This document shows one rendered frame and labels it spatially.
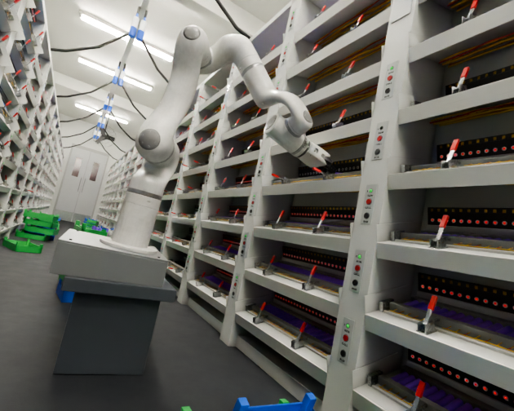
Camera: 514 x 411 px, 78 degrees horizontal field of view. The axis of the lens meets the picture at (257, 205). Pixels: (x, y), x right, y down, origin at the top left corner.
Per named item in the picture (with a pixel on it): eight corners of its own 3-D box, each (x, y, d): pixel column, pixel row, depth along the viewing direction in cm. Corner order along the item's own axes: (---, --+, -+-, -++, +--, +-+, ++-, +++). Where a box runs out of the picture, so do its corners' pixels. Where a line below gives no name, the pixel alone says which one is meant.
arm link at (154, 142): (171, 171, 118) (159, 161, 102) (141, 161, 118) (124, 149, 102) (218, 51, 123) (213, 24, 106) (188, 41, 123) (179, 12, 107)
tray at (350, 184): (361, 191, 100) (361, 161, 100) (262, 195, 153) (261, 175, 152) (401, 190, 111) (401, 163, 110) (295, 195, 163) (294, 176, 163)
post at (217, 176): (181, 304, 204) (241, 46, 225) (176, 300, 212) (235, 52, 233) (209, 307, 214) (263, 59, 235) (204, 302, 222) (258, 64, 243)
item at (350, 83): (382, 73, 105) (381, 32, 105) (278, 117, 157) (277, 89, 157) (418, 84, 115) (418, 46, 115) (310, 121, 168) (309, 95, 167)
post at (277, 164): (228, 346, 144) (303, -12, 165) (219, 338, 152) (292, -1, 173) (264, 346, 154) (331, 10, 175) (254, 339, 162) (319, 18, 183)
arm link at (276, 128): (307, 129, 117) (289, 141, 123) (281, 106, 111) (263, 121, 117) (305, 144, 112) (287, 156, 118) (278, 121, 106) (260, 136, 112)
